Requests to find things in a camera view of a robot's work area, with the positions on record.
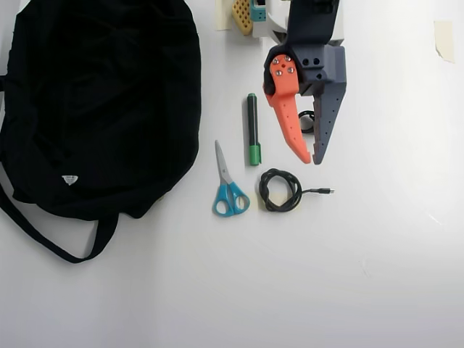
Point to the beige masking tape strip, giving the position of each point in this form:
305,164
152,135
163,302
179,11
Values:
444,40
223,18

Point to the green and black marker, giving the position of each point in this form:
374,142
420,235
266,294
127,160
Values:
252,123

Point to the black fabric bag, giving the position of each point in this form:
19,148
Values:
90,108

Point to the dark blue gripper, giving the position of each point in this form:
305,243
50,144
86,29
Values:
316,70

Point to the yellow perforated base block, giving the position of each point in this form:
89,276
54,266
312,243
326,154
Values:
241,18

